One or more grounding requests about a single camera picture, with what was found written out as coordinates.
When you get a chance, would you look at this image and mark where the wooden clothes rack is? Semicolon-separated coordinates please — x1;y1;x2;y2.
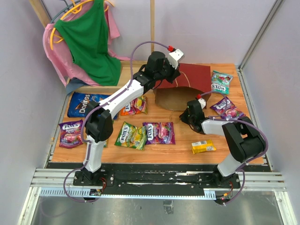
29;0;158;95

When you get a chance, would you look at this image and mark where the aluminium frame post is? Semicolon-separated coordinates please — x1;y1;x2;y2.
237;0;285;70

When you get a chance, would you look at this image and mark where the blue Doritos chip bag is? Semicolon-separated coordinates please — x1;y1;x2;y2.
67;92;110;118

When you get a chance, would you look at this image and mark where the teal Foxs candy bag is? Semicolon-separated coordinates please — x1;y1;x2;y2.
211;70;233;95

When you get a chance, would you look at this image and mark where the pink shirt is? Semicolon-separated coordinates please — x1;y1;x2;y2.
43;3;120;87

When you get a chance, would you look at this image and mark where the purple Foxs candy bag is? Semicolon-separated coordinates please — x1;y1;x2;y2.
210;97;245;119
142;122;175;145

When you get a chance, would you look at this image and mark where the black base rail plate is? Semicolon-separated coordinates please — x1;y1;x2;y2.
45;161;242;197

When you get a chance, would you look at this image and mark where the blue grey cloth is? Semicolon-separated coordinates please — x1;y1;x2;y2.
65;78;88;95

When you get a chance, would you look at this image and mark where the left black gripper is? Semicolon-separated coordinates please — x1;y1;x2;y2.
155;58;181;84

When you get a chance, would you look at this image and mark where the purple Tops candy bag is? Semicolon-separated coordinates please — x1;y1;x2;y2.
59;120;83;149

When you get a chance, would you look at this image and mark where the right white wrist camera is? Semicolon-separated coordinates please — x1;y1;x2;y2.
196;94;207;109

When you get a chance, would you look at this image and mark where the yellow snack packet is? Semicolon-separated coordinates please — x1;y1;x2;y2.
192;140;216;154

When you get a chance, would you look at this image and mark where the yellow clothes hanger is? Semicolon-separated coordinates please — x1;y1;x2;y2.
50;0;115;51

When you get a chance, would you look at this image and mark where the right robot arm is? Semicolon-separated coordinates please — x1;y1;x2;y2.
180;100;269;188

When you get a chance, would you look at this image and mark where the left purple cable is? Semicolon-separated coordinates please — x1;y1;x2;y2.
62;41;171;203

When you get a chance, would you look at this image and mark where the green shirt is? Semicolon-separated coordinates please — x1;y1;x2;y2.
54;0;122;87

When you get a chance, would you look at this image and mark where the dark green clothes hanger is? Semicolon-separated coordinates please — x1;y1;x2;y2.
50;0;74;23

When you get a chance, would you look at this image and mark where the orange Tops candy bag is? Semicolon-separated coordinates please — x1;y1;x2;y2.
120;95;148;116

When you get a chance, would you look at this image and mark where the red brown paper bag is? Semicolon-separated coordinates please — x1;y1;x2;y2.
154;63;211;112

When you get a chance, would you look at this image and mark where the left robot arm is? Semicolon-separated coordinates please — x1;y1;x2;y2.
80;49;184;186

